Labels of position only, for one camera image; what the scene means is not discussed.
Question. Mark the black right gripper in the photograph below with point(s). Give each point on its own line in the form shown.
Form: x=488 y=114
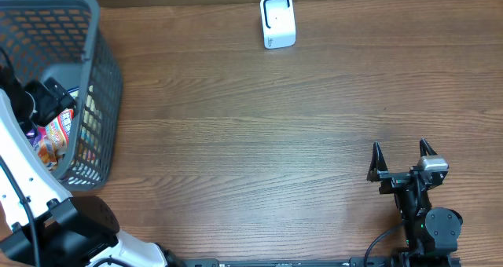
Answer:
x=393 y=180

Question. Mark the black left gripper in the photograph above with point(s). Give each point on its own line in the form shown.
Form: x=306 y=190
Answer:
x=52 y=95

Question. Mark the yellow snack chip bag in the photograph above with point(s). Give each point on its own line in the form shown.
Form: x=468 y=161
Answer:
x=53 y=144

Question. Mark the pink purple pad pack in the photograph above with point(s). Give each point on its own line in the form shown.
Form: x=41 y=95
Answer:
x=35 y=136

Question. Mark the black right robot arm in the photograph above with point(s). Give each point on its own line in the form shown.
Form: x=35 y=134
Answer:
x=431 y=233

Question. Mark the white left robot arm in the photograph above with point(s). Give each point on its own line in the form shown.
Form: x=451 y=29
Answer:
x=51 y=227

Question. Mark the white barcode scanner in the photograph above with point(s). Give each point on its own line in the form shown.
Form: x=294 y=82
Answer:
x=279 y=24

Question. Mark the grey plastic mesh basket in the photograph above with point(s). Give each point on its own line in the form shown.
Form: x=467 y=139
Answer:
x=61 y=39

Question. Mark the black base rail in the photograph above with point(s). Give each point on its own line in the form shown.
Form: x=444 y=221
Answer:
x=351 y=262

